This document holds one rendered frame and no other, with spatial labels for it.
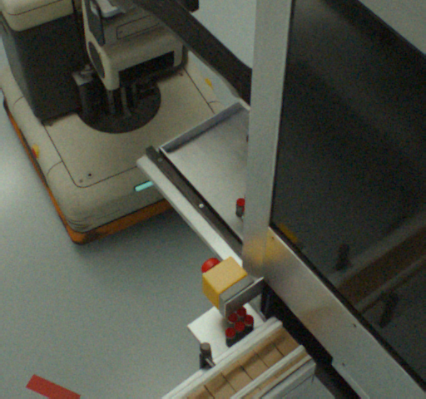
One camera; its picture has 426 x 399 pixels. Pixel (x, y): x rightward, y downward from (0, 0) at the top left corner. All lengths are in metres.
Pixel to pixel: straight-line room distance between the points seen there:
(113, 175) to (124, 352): 0.54
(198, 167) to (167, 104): 0.92
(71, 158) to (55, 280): 0.40
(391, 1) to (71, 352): 1.98
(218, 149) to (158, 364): 0.91
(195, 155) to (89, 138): 0.86
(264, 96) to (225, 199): 0.68
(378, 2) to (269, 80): 0.31
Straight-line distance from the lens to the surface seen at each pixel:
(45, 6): 2.53
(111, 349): 2.75
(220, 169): 1.98
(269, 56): 1.21
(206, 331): 1.78
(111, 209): 2.76
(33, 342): 2.79
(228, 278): 1.66
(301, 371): 1.70
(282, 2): 1.13
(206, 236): 1.89
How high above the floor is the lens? 2.49
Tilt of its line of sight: 55 degrees down
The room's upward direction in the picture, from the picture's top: straight up
